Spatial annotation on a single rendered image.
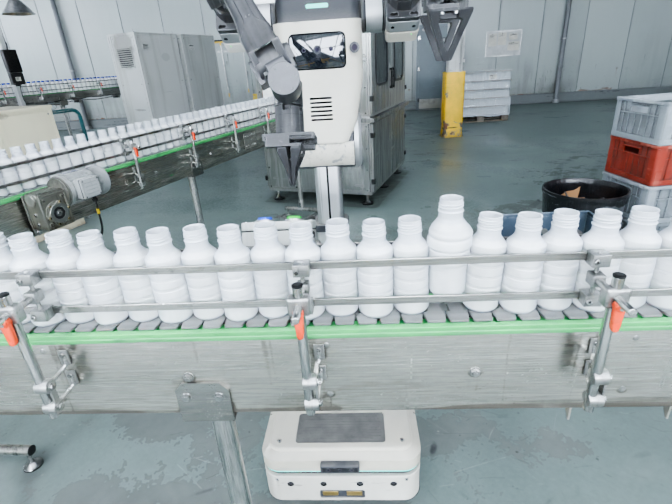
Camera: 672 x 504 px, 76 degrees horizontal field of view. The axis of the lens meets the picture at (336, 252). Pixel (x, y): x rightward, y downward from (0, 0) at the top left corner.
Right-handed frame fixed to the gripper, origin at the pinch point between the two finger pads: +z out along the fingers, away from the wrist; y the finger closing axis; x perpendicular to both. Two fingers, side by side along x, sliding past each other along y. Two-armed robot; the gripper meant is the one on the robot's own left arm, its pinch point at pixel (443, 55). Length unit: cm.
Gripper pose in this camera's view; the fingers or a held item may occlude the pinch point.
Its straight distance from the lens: 81.2
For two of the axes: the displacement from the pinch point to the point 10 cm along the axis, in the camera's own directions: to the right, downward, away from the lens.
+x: -10.0, 0.3, 0.7
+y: 0.5, -4.1, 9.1
